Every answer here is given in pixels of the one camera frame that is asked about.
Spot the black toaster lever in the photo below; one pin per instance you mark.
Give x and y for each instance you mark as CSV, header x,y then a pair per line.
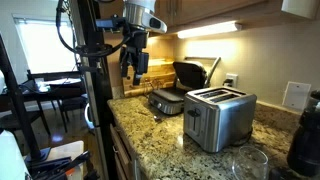
x,y
194,114

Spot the black tools bundle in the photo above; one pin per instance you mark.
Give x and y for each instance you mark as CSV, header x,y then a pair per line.
x,y
60,166

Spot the black robot mounting pole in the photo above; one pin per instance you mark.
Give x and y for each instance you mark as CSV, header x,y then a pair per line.
x,y
98,100

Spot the black steel panini grill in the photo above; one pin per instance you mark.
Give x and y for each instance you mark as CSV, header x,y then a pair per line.
x,y
180,90

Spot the wooden base cabinet drawers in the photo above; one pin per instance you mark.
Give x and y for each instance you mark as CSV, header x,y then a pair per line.
x,y
121,156

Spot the stainless steel two-slot toaster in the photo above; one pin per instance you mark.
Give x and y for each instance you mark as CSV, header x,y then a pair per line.
x,y
220,120

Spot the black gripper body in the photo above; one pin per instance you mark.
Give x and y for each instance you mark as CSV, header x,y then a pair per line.
x,y
139,41

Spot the white blank wall plate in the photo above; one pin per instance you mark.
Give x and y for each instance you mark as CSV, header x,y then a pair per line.
x,y
296,96

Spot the white plastic object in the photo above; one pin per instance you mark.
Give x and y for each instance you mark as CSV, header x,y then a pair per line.
x,y
11,156

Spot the bright window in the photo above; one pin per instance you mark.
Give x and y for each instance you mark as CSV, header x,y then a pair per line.
x,y
45,45

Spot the dark dining table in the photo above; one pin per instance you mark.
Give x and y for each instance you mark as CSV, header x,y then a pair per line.
x,y
53,88

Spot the black tripod leg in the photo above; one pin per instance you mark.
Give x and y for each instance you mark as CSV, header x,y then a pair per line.
x,y
18,106

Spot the under-cabinet light bar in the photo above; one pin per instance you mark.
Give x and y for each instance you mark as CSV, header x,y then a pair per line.
x,y
208,30

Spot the wooden wall cabinet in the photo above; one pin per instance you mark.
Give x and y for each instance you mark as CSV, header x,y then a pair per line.
x,y
213,10

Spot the white wall power outlet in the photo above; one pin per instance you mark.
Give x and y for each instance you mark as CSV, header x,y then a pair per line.
x,y
232,80

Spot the dark wooden chair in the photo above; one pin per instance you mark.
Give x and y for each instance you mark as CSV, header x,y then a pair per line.
x,y
71,105

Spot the black power plug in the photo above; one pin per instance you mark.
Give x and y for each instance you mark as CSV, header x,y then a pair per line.
x,y
228,81

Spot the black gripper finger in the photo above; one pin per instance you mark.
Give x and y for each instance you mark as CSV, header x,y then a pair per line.
x,y
137,79
124,65

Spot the black kitchen appliance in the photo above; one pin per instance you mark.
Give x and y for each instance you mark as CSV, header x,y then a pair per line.
x,y
306,140

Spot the wooden cutting board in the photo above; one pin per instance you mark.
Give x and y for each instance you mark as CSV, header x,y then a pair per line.
x,y
160,75

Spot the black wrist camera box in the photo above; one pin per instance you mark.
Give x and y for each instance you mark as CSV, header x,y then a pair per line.
x,y
110,24

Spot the clear wine glass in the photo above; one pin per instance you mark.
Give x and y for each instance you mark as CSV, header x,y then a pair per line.
x,y
250,163

